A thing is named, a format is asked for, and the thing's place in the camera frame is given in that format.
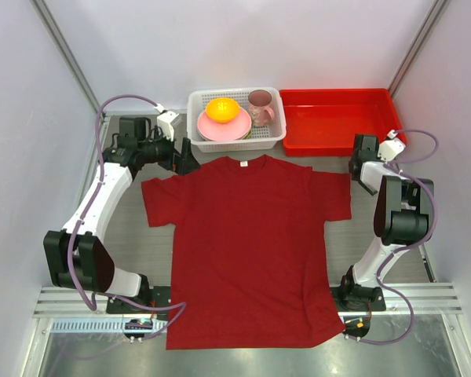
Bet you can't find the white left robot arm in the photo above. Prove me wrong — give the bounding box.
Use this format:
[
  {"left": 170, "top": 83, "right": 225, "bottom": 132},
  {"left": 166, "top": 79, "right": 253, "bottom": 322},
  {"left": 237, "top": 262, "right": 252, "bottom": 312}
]
[{"left": 43, "top": 111, "right": 200, "bottom": 313}]

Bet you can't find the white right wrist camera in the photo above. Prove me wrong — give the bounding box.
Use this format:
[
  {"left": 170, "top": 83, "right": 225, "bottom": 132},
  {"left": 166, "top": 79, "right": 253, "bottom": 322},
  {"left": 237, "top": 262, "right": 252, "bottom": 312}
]
[{"left": 378, "top": 130, "right": 406, "bottom": 162}]

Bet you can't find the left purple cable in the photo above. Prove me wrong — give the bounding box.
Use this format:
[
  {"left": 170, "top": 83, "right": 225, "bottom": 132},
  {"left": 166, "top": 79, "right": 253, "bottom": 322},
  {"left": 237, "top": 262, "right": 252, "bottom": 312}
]
[{"left": 68, "top": 93, "right": 188, "bottom": 341}]

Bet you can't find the purple cable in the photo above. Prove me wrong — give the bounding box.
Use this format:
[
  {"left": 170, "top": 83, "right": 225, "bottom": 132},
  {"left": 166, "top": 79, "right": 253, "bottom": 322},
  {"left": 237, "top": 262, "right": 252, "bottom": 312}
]
[
  {"left": 68, "top": 93, "right": 188, "bottom": 341},
  {"left": 352, "top": 129, "right": 441, "bottom": 346}
]

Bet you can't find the red plastic tray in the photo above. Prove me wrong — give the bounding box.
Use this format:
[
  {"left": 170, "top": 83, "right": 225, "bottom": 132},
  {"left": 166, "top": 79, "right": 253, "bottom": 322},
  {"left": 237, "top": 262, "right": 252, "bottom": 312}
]
[{"left": 279, "top": 88, "right": 402, "bottom": 157}]

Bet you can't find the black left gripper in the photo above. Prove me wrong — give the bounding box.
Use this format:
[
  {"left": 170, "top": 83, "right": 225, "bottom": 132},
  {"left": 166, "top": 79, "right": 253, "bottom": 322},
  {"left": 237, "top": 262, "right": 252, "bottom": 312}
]
[{"left": 139, "top": 126, "right": 200, "bottom": 176}]

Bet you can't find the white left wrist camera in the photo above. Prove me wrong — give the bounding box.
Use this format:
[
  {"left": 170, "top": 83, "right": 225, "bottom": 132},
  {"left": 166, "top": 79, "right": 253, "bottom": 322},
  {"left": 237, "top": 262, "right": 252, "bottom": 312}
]
[{"left": 155, "top": 104, "right": 181, "bottom": 141}]

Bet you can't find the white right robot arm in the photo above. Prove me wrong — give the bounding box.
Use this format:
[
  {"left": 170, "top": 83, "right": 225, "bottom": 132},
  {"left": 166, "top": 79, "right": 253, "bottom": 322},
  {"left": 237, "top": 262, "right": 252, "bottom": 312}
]
[{"left": 331, "top": 130, "right": 436, "bottom": 311}]

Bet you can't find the pink floral mug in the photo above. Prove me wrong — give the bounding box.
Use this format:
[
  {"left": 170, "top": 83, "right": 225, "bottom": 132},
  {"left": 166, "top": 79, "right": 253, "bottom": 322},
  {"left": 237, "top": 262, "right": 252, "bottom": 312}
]
[{"left": 248, "top": 90, "right": 276, "bottom": 127}]

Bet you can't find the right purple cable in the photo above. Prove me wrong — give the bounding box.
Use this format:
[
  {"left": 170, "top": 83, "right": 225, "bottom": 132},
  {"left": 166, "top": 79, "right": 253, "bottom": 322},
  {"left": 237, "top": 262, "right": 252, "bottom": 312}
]
[{"left": 352, "top": 129, "right": 441, "bottom": 346}]

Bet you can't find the green plate under pink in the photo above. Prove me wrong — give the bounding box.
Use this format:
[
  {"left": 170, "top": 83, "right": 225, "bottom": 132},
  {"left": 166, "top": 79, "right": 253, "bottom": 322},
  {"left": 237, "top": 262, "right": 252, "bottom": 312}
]
[{"left": 242, "top": 128, "right": 252, "bottom": 140}]

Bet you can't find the red t-shirt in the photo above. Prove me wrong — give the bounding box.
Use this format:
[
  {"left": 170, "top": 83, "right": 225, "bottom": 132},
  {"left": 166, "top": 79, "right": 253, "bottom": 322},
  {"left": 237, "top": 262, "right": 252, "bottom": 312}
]
[{"left": 141, "top": 155, "right": 351, "bottom": 350}]

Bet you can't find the orange plastic bowl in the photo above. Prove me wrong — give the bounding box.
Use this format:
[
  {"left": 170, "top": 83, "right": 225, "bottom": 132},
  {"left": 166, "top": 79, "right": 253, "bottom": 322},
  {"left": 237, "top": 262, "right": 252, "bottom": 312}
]
[{"left": 205, "top": 97, "right": 240, "bottom": 123}]

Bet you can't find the aluminium front rail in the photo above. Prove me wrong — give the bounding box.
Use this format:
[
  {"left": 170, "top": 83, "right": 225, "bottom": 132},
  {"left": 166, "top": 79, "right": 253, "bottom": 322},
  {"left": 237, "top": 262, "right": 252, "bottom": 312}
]
[{"left": 34, "top": 283, "right": 462, "bottom": 338}]

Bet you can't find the white perforated plastic basket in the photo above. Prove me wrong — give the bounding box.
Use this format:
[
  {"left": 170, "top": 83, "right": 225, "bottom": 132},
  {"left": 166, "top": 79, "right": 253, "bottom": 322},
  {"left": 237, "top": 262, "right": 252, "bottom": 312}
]
[{"left": 187, "top": 87, "right": 287, "bottom": 152}]

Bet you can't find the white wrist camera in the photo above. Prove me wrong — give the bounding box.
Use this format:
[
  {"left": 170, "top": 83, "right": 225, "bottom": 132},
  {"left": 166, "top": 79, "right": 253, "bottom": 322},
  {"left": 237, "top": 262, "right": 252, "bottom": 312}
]
[
  {"left": 155, "top": 104, "right": 181, "bottom": 141},
  {"left": 378, "top": 130, "right": 406, "bottom": 162}
]

